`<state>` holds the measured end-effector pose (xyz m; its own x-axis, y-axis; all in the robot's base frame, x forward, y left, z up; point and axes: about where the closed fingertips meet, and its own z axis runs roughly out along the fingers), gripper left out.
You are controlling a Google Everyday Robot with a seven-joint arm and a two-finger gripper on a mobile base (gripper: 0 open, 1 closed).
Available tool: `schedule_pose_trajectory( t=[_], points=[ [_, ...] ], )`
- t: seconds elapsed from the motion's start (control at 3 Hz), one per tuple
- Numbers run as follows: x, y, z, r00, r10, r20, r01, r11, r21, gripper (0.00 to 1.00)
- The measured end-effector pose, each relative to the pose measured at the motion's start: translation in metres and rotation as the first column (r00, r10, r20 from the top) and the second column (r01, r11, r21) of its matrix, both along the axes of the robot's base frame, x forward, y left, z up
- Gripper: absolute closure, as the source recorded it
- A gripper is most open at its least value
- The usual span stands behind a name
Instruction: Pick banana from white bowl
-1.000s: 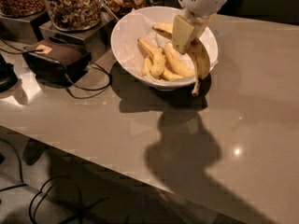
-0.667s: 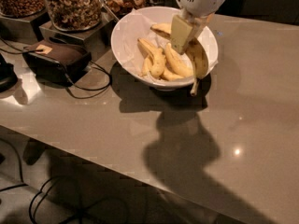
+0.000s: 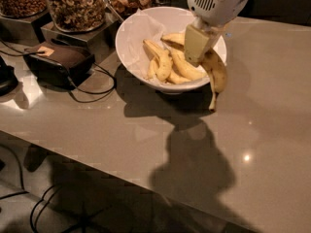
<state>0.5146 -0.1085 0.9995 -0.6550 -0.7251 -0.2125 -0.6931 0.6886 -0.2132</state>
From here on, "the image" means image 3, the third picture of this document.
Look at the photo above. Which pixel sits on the dark brown box device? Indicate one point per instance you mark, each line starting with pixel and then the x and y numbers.
pixel 59 65

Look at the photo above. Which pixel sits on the white paper bowl liner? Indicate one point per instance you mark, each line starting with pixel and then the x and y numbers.
pixel 140 27

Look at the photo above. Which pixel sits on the small lower banana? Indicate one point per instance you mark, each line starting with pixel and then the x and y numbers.
pixel 153 67

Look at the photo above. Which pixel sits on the banana under the pile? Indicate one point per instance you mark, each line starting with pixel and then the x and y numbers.
pixel 182 71

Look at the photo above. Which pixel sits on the steel jar stand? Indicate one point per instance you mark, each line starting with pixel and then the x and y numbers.
pixel 26 31
pixel 100 42

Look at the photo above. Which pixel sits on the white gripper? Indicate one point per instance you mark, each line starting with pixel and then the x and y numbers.
pixel 220 4

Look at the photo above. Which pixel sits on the left steel jar stand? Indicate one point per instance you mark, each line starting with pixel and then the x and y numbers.
pixel 26 31

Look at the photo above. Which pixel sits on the white ceramic bowl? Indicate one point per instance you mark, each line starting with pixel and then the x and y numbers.
pixel 175 20

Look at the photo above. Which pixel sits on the black round object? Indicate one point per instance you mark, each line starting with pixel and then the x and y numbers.
pixel 8 79

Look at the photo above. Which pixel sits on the glass jar of mixed nuts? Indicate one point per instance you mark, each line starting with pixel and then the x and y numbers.
pixel 75 16

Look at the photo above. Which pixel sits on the right steel jar stand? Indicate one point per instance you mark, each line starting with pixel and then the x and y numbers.
pixel 100 42

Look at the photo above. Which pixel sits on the glass jar of almonds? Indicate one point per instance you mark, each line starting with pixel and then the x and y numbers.
pixel 21 8

